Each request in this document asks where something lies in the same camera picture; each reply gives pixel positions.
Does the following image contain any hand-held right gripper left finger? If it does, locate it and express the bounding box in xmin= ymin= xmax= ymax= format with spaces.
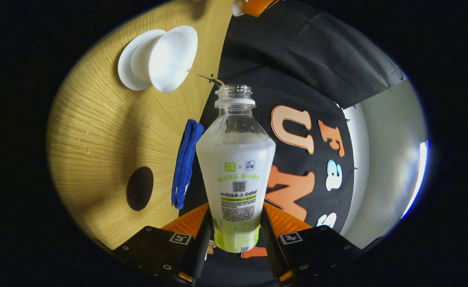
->
xmin=110 ymin=202 xmax=214 ymax=285

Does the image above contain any black backdrop cloth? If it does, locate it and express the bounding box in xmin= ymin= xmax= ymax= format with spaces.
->
xmin=178 ymin=0 xmax=408 ymax=271

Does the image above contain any clear water bottle white label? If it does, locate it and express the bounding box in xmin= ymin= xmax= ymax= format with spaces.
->
xmin=195 ymin=84 xmax=276 ymax=254

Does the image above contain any dark round coaster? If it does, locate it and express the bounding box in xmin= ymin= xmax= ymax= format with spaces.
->
xmin=126 ymin=166 xmax=154 ymax=211

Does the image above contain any white saucer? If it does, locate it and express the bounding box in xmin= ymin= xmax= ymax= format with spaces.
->
xmin=117 ymin=29 xmax=166 ymax=91

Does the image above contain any white teacup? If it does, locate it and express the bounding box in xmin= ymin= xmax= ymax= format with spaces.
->
xmin=131 ymin=26 xmax=198 ymax=93

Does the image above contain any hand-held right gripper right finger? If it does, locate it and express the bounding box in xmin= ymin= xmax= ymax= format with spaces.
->
xmin=260 ymin=201 xmax=364 ymax=284

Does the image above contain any blue folded towel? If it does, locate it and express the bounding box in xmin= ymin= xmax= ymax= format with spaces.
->
xmin=171 ymin=119 xmax=204 ymax=210

